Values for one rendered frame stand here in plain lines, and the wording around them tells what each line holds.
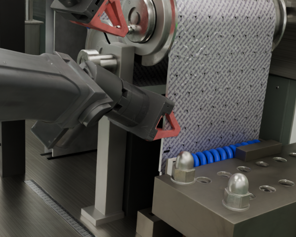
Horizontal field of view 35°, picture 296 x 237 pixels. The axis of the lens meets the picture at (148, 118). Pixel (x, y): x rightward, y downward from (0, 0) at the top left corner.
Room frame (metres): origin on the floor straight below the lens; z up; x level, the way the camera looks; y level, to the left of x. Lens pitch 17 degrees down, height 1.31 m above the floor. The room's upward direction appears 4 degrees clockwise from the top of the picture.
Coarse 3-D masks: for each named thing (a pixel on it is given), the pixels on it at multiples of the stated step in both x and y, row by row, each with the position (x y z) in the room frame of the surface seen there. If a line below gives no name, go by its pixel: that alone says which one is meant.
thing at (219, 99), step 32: (192, 64) 0.72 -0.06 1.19; (224, 64) 0.76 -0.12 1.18; (256, 64) 0.81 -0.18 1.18; (192, 96) 0.72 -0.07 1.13; (224, 96) 0.77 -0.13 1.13; (256, 96) 0.82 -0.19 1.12; (192, 128) 0.73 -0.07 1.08; (224, 128) 0.77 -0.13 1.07; (256, 128) 0.83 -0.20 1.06; (160, 160) 0.69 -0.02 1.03
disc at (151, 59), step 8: (168, 0) 0.69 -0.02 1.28; (168, 8) 0.69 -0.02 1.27; (176, 8) 0.68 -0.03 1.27; (168, 16) 0.69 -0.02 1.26; (176, 16) 0.68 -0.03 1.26; (168, 24) 0.69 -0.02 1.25; (176, 24) 0.68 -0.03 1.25; (168, 32) 0.69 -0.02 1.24; (168, 40) 0.69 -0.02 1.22; (160, 48) 0.70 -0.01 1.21; (168, 48) 0.69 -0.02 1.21; (136, 56) 0.75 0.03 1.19; (144, 56) 0.73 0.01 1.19; (152, 56) 0.71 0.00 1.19; (160, 56) 0.70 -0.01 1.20; (144, 64) 0.73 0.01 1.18; (152, 64) 0.72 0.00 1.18
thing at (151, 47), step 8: (160, 0) 0.70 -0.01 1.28; (160, 8) 0.69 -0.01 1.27; (160, 16) 0.69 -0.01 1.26; (160, 24) 0.69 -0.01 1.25; (160, 32) 0.69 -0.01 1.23; (128, 40) 0.75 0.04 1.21; (152, 40) 0.71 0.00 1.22; (160, 40) 0.69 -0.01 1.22; (136, 48) 0.74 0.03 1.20; (144, 48) 0.72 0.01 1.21; (152, 48) 0.70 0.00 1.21
